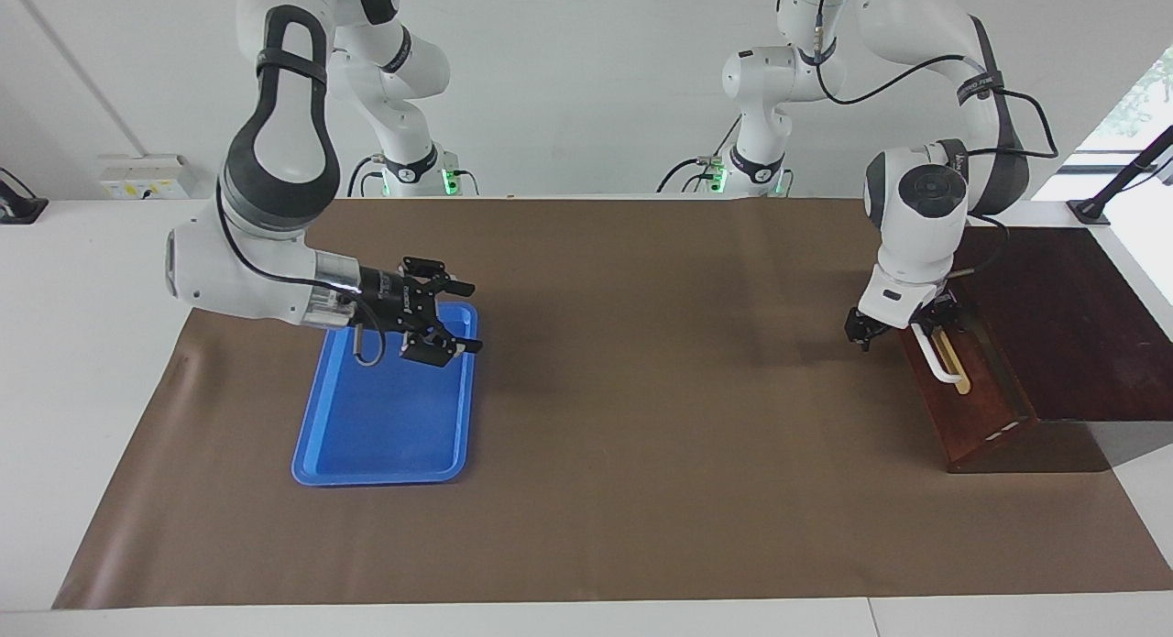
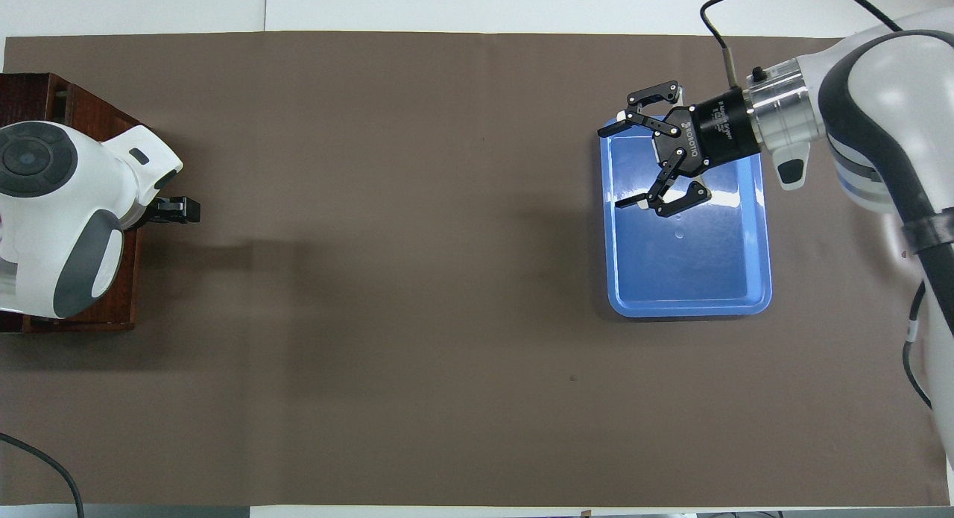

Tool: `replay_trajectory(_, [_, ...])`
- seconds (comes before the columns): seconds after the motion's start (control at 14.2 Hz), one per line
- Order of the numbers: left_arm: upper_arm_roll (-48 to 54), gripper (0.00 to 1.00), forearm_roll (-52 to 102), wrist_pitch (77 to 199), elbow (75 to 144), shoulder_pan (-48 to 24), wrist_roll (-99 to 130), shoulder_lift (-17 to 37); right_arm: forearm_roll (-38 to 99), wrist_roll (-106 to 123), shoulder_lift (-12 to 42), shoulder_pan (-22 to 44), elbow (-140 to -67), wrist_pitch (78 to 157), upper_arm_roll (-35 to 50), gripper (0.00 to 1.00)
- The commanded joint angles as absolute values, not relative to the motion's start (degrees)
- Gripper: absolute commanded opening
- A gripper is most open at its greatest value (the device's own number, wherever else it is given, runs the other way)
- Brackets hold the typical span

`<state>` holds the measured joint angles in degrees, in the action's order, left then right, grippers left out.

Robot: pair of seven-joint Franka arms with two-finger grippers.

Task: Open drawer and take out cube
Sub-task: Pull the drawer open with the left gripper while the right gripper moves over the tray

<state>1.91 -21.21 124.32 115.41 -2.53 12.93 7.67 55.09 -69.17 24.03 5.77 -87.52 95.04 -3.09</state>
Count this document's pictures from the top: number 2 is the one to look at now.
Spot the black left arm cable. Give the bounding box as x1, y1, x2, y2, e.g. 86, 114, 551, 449
0, 432, 84, 518

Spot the dark wooden drawer cabinet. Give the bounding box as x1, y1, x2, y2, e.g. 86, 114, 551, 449
0, 72, 144, 334

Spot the brown table mat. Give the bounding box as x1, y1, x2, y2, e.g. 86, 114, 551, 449
0, 31, 951, 508

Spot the blue plastic tray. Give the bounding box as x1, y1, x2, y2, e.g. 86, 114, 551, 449
599, 114, 773, 319

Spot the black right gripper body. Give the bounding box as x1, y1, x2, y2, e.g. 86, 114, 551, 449
653, 86, 762, 177

